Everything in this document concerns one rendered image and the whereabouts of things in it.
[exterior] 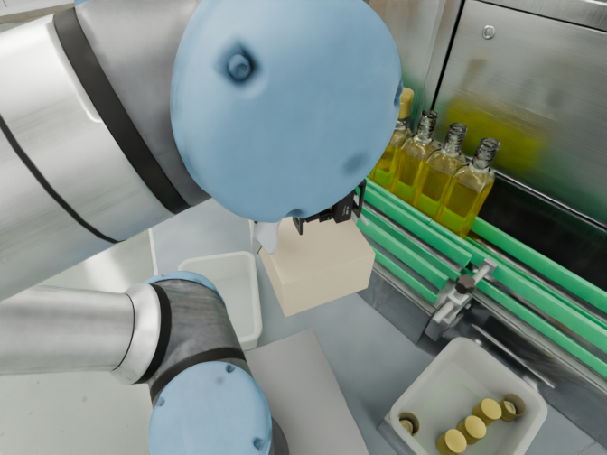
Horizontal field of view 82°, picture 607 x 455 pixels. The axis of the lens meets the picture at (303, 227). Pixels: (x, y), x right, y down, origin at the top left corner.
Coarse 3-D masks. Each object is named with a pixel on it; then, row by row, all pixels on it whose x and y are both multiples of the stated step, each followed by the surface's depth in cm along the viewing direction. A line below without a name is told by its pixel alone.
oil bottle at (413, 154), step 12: (408, 144) 66; (420, 144) 64; (432, 144) 65; (408, 156) 67; (420, 156) 65; (396, 168) 71; (408, 168) 68; (420, 168) 66; (396, 180) 72; (408, 180) 70; (396, 192) 74; (408, 192) 71
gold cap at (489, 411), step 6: (480, 402) 62; (486, 402) 60; (492, 402) 60; (474, 408) 62; (480, 408) 60; (486, 408) 59; (492, 408) 59; (498, 408) 59; (474, 414) 62; (480, 414) 60; (486, 414) 59; (492, 414) 59; (498, 414) 59; (486, 420) 60; (492, 420) 59; (486, 426) 61
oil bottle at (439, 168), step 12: (432, 156) 63; (444, 156) 62; (456, 156) 62; (432, 168) 64; (444, 168) 62; (456, 168) 62; (420, 180) 67; (432, 180) 65; (444, 180) 63; (420, 192) 69; (432, 192) 67; (444, 192) 65; (420, 204) 70; (432, 204) 68; (432, 216) 70
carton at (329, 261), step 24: (288, 240) 44; (312, 240) 44; (336, 240) 44; (360, 240) 44; (264, 264) 50; (288, 264) 42; (312, 264) 42; (336, 264) 42; (360, 264) 43; (288, 288) 41; (312, 288) 43; (336, 288) 45; (360, 288) 48; (288, 312) 45
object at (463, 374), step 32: (448, 352) 63; (480, 352) 63; (416, 384) 60; (448, 384) 66; (480, 384) 66; (512, 384) 61; (416, 416) 63; (448, 416) 63; (544, 416) 56; (416, 448) 53; (480, 448) 59; (512, 448) 54
